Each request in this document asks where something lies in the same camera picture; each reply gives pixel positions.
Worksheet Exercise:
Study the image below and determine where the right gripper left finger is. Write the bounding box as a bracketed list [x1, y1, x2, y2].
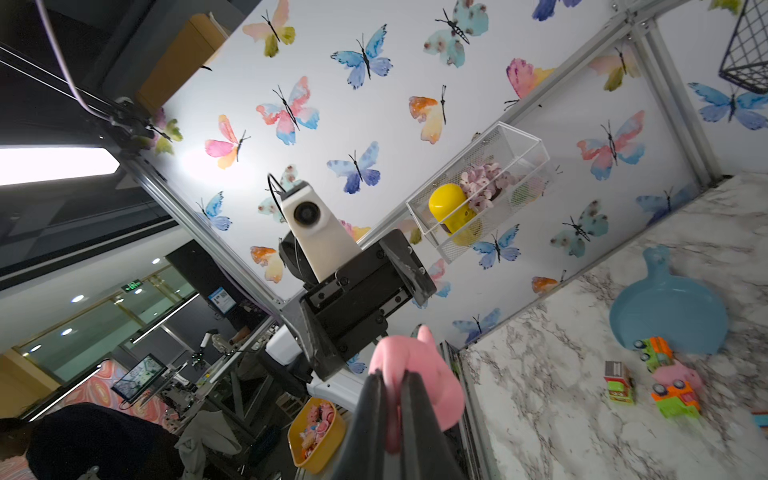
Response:
[331, 370, 388, 480]

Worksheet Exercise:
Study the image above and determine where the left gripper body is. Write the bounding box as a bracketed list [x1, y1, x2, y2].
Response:
[298, 229, 436, 380]

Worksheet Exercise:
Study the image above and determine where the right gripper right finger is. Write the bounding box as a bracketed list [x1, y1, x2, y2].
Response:
[400, 371, 466, 480]

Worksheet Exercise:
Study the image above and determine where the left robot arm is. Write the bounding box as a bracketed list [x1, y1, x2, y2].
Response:
[256, 229, 437, 411]

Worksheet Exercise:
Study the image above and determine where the yellow bin of toys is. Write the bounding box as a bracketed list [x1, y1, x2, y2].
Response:
[287, 397, 347, 474]

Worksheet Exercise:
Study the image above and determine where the yellow lidded jar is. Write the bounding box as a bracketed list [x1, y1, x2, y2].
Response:
[428, 183, 482, 246]

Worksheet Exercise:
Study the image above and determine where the orange green toy car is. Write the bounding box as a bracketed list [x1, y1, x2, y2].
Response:
[651, 380, 701, 419]

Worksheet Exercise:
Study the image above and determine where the teal plastic paddle plate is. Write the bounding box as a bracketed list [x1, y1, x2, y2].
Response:
[609, 245, 728, 355]

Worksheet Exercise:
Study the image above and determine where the pink teal toy bus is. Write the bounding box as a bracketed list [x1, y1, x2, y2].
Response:
[751, 411, 768, 433]

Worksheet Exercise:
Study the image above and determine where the ceiling light panel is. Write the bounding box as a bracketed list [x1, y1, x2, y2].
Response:
[1, 146, 119, 186]

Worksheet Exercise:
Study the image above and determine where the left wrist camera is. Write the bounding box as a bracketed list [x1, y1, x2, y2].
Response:
[280, 181, 362, 281]

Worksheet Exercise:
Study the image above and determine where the white mesh wall basket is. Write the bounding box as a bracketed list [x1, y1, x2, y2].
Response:
[406, 122, 553, 263]

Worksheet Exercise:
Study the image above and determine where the black wire wall basket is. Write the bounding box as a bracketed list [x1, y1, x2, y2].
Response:
[718, 0, 767, 94]

